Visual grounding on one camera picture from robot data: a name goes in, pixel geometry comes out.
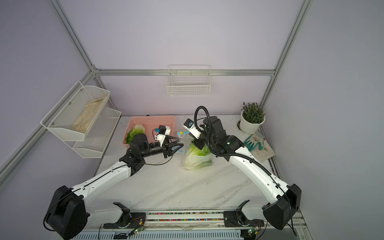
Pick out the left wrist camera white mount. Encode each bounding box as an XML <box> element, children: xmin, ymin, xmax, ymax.
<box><xmin>154</xmin><ymin>125</ymin><xmax>171</xmax><ymax>147</ymax></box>

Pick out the white wire wall basket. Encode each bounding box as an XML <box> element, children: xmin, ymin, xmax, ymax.
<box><xmin>166</xmin><ymin>65</ymin><xmax>211</xmax><ymax>97</ymax></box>

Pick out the potted green plant white pot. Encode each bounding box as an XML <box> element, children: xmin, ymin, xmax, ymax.
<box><xmin>239</xmin><ymin>102</ymin><xmax>266</xmax><ymax>135</ymax></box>

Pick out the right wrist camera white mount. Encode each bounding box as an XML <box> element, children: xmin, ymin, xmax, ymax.
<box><xmin>183</xmin><ymin>119</ymin><xmax>201</xmax><ymax>139</ymax></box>

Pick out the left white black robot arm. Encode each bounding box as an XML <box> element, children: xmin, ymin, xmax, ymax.
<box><xmin>43</xmin><ymin>133</ymin><xmax>184</xmax><ymax>240</ymax></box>

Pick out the beige cloth in shelf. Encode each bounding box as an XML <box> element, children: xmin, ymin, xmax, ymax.
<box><xmin>70</xmin><ymin>97</ymin><xmax>106</xmax><ymax>134</ymax></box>

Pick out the white two-tier mesh shelf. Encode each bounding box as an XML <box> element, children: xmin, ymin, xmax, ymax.
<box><xmin>41</xmin><ymin>82</ymin><xmax>121</xmax><ymax>159</ymax></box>

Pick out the bagged chinese cabbage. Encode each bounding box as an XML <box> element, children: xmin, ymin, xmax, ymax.
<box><xmin>182</xmin><ymin>141</ymin><xmax>213</xmax><ymax>170</ymax></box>

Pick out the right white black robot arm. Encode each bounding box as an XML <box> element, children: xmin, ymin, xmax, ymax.
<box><xmin>184</xmin><ymin>106</ymin><xmax>302</xmax><ymax>230</ymax></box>

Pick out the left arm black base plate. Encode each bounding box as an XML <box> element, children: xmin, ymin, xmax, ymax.
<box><xmin>103</xmin><ymin>212</ymin><xmax>146</xmax><ymax>229</ymax></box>

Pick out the aluminium front rail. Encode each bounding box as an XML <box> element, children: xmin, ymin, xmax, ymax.
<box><xmin>58</xmin><ymin>208</ymin><xmax>307</xmax><ymax>232</ymax></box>

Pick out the pink plastic basket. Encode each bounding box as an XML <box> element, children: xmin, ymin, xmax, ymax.
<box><xmin>123</xmin><ymin>115</ymin><xmax>175</xmax><ymax>148</ymax></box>

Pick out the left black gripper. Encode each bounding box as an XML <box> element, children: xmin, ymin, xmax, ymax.
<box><xmin>140</xmin><ymin>136</ymin><xmax>184</xmax><ymax>159</ymax></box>

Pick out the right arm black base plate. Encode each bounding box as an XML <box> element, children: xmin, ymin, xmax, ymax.
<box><xmin>223</xmin><ymin>211</ymin><xmax>265</xmax><ymax>227</ymax></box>

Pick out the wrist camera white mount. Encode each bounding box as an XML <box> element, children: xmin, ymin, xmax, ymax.
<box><xmin>154</xmin><ymin>125</ymin><xmax>171</xmax><ymax>147</ymax></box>
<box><xmin>183</xmin><ymin>119</ymin><xmax>201</xmax><ymax>139</ymax></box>

